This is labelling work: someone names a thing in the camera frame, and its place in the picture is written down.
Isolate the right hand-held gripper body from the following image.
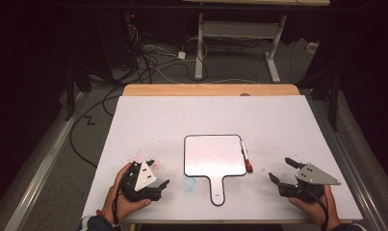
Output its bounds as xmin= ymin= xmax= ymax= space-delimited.
xmin=277 ymin=163 xmax=342 ymax=204

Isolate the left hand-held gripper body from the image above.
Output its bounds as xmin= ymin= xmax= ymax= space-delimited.
xmin=118 ymin=160 xmax=164 ymax=202

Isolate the white marker with red cap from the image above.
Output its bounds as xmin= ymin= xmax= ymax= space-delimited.
xmin=240 ymin=139 xmax=254 ymax=173

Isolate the white paddle whiteboard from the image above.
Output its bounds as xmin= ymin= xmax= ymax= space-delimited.
xmin=183 ymin=134 xmax=248 ymax=207

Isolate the person's right hand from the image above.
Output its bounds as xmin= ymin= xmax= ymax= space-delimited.
xmin=288 ymin=185 xmax=342 ymax=229

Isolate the person's left hand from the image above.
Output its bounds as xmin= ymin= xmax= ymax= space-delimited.
xmin=101 ymin=162 xmax=152 ymax=224

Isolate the red and white wristband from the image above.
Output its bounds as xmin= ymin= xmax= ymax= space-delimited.
xmin=95 ymin=209 xmax=121 ymax=228

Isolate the white table cover board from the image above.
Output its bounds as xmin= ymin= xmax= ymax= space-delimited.
xmin=82 ymin=94 xmax=364 ymax=223

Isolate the black metal stand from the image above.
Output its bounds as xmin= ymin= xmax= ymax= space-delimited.
xmin=296 ymin=68 xmax=343 ymax=133
xmin=64 ymin=62 xmax=93 ymax=122

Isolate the wooden table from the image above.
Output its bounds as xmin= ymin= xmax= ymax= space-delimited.
xmin=121 ymin=84 xmax=301 ymax=97

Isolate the white power strip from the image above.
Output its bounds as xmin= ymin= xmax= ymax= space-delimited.
xmin=306 ymin=40 xmax=321 ymax=54

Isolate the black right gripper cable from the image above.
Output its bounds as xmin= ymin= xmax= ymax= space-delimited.
xmin=297 ymin=183 xmax=330 ymax=231

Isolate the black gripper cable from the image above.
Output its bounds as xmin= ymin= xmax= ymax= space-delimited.
xmin=112 ymin=171 xmax=133 ymax=228
xmin=297 ymin=183 xmax=330 ymax=231

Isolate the aluminium floor rail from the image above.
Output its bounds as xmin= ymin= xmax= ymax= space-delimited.
xmin=3 ymin=90 xmax=91 ymax=231
xmin=310 ymin=95 xmax=388 ymax=231

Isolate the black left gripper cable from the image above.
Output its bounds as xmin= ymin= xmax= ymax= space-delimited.
xmin=112 ymin=171 xmax=133 ymax=228

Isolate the long black floor cable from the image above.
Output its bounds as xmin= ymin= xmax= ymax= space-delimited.
xmin=69 ymin=86 xmax=125 ymax=169

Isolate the bundle of black cables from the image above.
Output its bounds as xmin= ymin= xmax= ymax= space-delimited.
xmin=125 ymin=22 xmax=210 ymax=85

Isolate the white metal desk frame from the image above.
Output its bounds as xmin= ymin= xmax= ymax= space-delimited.
xmin=181 ymin=0 xmax=331 ymax=84

